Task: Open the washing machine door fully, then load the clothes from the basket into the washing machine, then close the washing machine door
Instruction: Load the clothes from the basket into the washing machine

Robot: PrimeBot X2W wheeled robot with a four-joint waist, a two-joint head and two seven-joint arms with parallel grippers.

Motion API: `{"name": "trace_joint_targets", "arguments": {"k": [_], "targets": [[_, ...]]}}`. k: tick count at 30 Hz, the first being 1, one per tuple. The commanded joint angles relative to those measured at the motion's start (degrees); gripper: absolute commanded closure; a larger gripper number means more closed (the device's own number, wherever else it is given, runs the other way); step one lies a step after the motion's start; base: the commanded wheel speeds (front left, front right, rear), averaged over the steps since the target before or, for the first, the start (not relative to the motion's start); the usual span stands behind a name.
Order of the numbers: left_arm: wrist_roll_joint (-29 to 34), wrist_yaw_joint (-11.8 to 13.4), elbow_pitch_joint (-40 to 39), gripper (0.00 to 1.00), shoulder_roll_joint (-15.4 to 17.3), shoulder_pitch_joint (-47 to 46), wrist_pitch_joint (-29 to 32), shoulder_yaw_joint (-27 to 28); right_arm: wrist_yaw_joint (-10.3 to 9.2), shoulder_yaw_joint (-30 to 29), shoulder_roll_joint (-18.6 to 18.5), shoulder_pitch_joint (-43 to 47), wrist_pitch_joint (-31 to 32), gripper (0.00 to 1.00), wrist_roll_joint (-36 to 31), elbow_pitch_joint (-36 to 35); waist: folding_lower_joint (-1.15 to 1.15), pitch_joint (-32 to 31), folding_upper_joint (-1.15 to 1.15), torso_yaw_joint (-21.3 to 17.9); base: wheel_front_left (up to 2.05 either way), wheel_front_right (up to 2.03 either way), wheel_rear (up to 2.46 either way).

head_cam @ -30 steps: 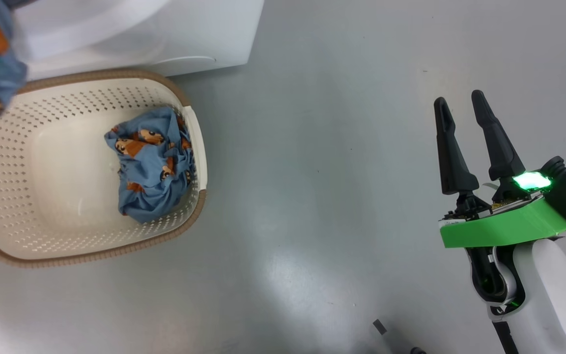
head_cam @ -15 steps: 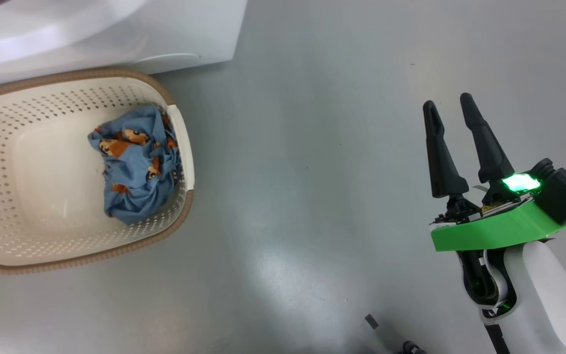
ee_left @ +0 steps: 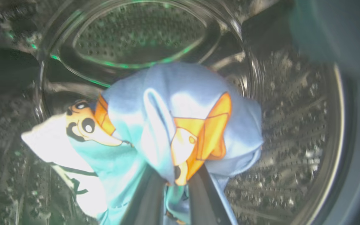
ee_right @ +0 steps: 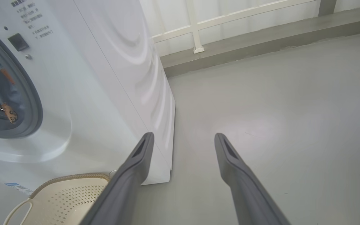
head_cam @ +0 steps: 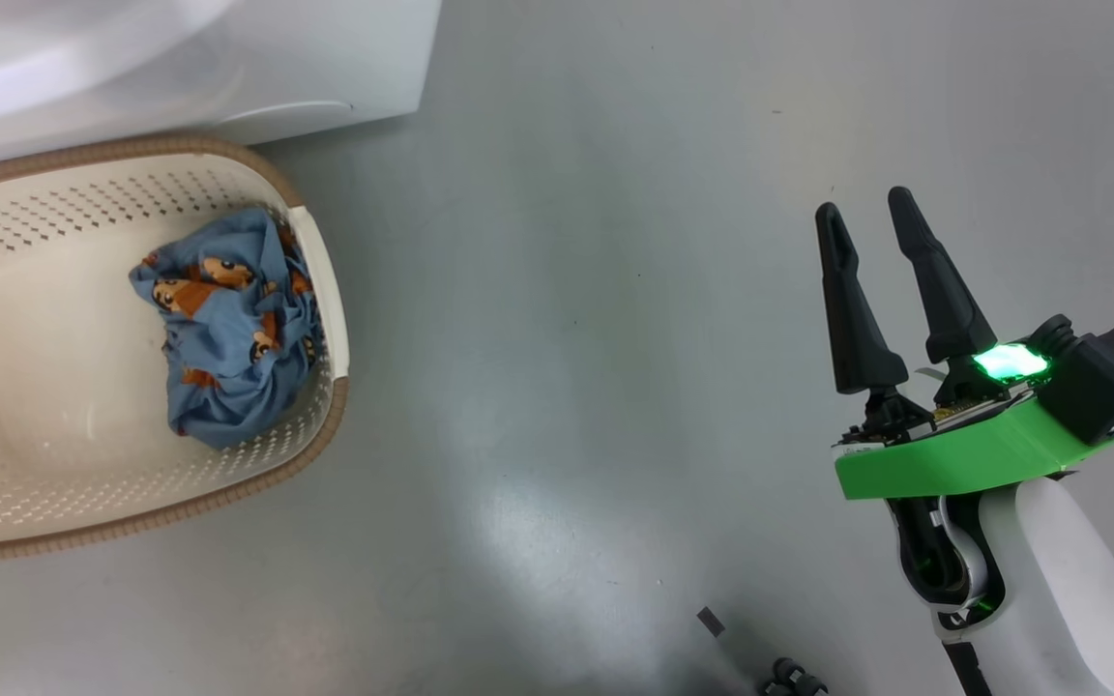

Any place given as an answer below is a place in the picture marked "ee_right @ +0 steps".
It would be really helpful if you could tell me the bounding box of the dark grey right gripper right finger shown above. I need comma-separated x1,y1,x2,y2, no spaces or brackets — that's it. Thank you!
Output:
214,133,291,225

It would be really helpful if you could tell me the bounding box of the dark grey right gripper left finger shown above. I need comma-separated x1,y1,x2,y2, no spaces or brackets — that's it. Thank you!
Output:
79,132,155,225

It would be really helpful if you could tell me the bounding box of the white washing machine body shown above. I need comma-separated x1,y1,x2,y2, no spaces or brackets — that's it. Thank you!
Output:
0,0,176,200

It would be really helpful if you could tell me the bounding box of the black door lock socket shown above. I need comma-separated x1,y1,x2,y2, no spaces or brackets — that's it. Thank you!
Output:
7,33,30,52

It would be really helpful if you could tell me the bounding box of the cream perforated laundry basket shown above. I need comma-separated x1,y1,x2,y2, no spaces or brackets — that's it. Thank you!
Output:
2,173,111,225

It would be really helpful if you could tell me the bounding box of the blue energy label sticker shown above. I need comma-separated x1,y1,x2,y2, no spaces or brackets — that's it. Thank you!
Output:
4,182,33,196

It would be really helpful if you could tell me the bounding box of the white metal railing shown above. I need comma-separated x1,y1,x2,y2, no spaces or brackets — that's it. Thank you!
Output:
151,0,319,54

